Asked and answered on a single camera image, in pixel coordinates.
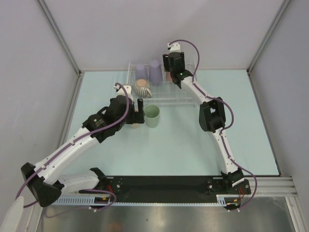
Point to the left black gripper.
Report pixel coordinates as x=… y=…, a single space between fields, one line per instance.
x=136 y=117

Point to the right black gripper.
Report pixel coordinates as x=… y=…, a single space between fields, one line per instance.
x=166 y=63

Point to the green plastic cup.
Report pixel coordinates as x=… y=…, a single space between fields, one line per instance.
x=151 y=116

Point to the beige plastic cup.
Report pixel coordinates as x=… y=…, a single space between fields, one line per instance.
x=135 y=125

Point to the salmon pink plastic cup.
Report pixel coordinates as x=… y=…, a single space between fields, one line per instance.
x=168 y=77

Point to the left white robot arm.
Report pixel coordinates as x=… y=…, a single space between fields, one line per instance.
x=45 y=179

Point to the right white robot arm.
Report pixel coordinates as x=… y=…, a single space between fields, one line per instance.
x=211 y=117

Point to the tall lilac plastic cup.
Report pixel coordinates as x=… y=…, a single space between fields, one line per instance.
x=155 y=72

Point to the striped ceramic mug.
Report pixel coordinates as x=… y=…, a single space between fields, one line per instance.
x=143 y=88

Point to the left lilac plastic cup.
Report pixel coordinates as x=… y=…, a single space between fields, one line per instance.
x=141 y=72

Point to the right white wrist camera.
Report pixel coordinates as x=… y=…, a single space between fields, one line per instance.
x=174 y=47

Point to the white wire dish rack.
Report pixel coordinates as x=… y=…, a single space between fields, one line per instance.
x=165 y=93

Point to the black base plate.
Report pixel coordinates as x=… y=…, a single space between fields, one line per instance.
x=169 y=189

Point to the slotted cable duct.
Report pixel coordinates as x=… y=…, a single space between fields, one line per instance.
x=92 y=201

